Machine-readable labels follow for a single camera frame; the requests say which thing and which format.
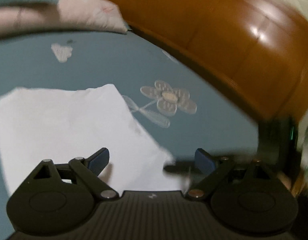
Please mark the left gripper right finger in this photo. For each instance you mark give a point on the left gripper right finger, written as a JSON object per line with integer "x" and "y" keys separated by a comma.
{"x": 246, "y": 198}

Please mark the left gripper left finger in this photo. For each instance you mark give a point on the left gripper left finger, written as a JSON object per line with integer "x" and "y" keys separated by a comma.
{"x": 57, "y": 198}

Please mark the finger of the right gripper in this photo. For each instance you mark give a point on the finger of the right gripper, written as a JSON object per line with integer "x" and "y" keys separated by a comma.
{"x": 179, "y": 168}

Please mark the white long-sleeve shirt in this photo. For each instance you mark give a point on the white long-sleeve shirt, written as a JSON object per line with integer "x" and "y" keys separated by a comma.
{"x": 38, "y": 124}

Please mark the teal floral bed sheet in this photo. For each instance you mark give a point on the teal floral bed sheet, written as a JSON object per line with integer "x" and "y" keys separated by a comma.
{"x": 65, "y": 61}

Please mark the wooden headboard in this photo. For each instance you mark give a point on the wooden headboard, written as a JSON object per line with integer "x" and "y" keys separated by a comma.
{"x": 207, "y": 73}

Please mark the pink floral folded quilt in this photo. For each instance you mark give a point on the pink floral folded quilt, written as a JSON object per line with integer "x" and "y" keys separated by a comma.
{"x": 94, "y": 15}

